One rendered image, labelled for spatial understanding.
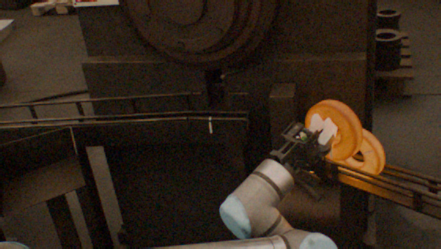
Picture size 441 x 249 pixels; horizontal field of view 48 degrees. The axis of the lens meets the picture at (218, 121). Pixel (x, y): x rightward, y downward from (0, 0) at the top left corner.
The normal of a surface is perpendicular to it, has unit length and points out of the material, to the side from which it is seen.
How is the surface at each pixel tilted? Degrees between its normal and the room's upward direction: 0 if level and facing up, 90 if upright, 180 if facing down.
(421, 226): 0
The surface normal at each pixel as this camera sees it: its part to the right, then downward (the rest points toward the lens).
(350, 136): -0.74, 0.37
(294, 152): 0.67, 0.29
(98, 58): -0.11, -0.87
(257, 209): 0.35, -0.18
